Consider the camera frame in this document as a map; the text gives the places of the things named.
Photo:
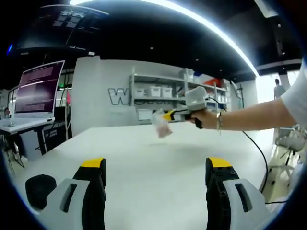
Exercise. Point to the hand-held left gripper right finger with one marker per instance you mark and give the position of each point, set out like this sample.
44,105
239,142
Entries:
230,210

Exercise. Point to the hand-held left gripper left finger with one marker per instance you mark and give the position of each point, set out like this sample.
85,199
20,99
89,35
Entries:
72,210

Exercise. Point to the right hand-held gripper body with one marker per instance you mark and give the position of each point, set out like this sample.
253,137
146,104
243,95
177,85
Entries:
195,99

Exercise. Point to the clear resealable bag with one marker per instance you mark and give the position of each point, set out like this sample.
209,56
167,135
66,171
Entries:
164,129

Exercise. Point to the person's right hand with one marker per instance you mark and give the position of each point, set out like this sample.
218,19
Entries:
208,118

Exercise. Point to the red white box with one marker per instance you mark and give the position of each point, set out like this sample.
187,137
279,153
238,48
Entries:
211,82

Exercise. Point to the grey metal shelf rack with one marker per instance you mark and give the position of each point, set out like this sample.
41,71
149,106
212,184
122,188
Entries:
153,98

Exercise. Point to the black rounded object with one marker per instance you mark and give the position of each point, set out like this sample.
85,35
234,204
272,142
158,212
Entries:
38,189

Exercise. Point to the curved ceiling light strip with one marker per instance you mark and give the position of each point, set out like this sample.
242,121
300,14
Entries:
216,31

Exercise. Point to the black equipment box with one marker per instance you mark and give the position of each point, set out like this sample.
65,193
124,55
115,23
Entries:
55,136

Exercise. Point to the grey office chair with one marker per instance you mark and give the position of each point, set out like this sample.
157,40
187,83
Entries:
291,142

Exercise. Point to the white desk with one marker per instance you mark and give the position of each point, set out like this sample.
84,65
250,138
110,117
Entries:
24,123

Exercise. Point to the person's white shirt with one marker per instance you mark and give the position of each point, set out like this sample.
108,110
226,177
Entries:
297,95

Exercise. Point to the pink paper sign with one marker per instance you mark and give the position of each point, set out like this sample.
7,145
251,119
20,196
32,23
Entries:
68,97

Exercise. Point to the purple screen computer monitor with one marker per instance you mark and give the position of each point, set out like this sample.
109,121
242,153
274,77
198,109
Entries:
38,88

